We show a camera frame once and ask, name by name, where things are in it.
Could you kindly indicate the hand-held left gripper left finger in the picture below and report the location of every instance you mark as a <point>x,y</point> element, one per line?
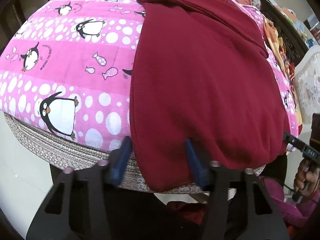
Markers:
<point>122,155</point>

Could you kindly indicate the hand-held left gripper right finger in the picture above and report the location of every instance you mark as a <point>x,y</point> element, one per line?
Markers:
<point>196,165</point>

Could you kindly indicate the maroon fleece garment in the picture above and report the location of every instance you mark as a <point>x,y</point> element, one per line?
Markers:
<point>200,80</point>

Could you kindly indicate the person's right hand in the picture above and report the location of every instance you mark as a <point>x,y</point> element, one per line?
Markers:
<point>303,176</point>

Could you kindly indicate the red cloth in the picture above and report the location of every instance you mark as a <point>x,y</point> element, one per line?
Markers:
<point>190,212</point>

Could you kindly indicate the person's magenta clothing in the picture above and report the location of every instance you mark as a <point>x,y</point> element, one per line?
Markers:
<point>277,205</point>

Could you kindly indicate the cream floral sofa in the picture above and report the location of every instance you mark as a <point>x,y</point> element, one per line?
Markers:
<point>308,85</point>

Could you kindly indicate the pink penguin printed blanket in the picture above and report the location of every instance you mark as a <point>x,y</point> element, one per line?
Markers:
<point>62,55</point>

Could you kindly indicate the dark carved headboard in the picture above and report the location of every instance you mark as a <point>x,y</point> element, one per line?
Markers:
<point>287,30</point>

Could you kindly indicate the dark wooden table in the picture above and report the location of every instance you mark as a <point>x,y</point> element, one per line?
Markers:
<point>12,10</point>

